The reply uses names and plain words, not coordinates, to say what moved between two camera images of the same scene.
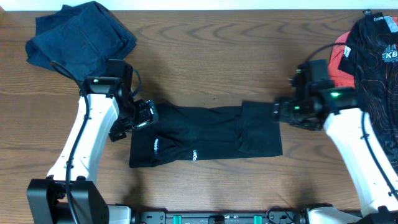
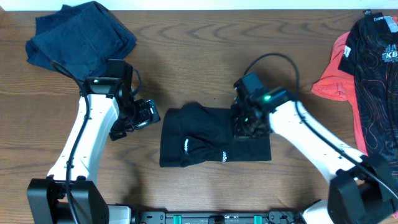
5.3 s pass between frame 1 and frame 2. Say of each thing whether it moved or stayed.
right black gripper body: moved
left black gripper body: stayed
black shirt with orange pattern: stayed
